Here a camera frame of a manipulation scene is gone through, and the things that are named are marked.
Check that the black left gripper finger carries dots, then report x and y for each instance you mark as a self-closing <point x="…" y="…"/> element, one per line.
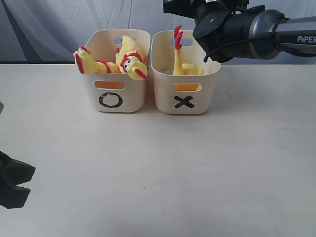
<point x="13" y="197"/>
<point x="14" y="172"/>

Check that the whole rubber chicken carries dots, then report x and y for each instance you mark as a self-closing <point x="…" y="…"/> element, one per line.
<point x="86" y="63"/>
<point x="131" y="59"/>

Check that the headless chicken body piece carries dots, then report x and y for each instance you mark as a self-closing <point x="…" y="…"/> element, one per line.
<point x="181" y="68"/>

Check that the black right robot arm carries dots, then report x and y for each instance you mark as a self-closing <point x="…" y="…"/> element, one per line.
<point x="227" y="29"/>

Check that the cream bin marked O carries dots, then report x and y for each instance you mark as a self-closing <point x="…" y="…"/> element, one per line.
<point x="114" y="93"/>

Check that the cream bin marked X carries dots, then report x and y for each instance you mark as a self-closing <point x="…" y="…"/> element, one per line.
<point x="181" y="95"/>

